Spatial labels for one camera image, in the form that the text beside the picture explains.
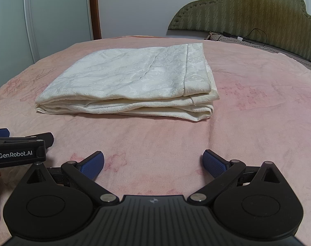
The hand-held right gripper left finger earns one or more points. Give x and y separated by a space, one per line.
92 165

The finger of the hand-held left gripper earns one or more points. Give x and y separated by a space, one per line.
0 132
46 138

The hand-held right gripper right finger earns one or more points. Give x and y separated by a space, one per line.
214 162

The white towel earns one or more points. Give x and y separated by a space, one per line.
124 76

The pink bed blanket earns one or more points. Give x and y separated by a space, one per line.
247 123

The white flower print wardrobe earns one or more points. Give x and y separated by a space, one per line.
55 18

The small white charger plug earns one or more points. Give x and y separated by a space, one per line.
239 39

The olive green padded headboard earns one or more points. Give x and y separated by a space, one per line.
247 12

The brown wooden door frame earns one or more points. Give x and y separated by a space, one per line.
94 7

